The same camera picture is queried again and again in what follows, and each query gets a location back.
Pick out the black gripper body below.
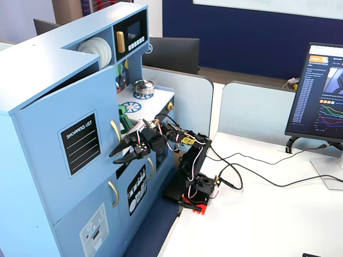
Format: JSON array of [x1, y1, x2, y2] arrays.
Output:
[[129, 126, 168, 161]]

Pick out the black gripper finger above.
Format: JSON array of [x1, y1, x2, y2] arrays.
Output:
[[108, 137, 136, 158], [113, 153, 138, 165]]

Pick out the blue shopping list cabinet door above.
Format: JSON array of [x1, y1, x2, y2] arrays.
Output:
[[13, 65, 122, 224]]

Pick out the blue oven door with window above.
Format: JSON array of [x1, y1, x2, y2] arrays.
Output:
[[154, 146, 170, 173]]

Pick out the blue dishwasher door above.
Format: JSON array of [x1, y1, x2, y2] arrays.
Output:
[[115, 157, 159, 248]]

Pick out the blue ice dispenser fridge door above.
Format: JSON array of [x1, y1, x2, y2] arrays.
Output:
[[53, 171, 127, 257]]

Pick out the green plastic pot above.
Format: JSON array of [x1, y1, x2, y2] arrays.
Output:
[[118, 104, 133, 135]]

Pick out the light grey desk divider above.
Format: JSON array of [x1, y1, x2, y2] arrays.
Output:
[[218, 81, 297, 135], [141, 66, 214, 138]]

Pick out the steel pot with lid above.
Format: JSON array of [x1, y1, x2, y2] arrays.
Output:
[[132, 78, 157, 95]]

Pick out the black monitor back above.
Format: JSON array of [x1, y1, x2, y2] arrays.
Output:
[[142, 36, 200, 75]]

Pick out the black toy microwave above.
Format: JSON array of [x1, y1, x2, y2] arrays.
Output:
[[113, 10, 149, 62]]

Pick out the blue toy kitchen body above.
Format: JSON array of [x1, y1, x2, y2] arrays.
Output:
[[0, 2, 176, 257]]

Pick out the dark monitor back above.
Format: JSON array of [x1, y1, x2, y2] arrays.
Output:
[[33, 18, 62, 36]]

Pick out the yellow and white small items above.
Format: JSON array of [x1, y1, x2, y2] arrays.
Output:
[[284, 77, 300, 91]]

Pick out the lit computer monitor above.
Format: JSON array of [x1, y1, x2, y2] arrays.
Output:
[[284, 42, 343, 140]]

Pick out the white monitor stand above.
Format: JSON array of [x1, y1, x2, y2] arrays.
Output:
[[309, 141, 343, 191]]

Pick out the gold curved cabinet door handle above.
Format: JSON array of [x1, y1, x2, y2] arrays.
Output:
[[110, 119, 122, 141]]

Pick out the gold dishwasher door handle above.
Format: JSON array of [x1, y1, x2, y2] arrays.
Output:
[[147, 157, 156, 180]]

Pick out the gold fridge door handle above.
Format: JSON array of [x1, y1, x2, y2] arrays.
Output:
[[107, 180, 120, 208]]

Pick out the gold microwave handle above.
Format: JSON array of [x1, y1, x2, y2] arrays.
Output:
[[115, 31, 126, 54]]

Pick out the black usb cable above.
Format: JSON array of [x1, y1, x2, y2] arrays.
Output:
[[217, 143, 328, 191]]

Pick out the black power cable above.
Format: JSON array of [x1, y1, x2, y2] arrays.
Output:
[[208, 144, 343, 187]]

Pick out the black monitor bracket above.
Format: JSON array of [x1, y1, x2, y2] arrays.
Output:
[[284, 136, 300, 154]]

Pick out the white wall board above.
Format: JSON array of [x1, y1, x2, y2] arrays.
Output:
[[192, 0, 343, 20]]

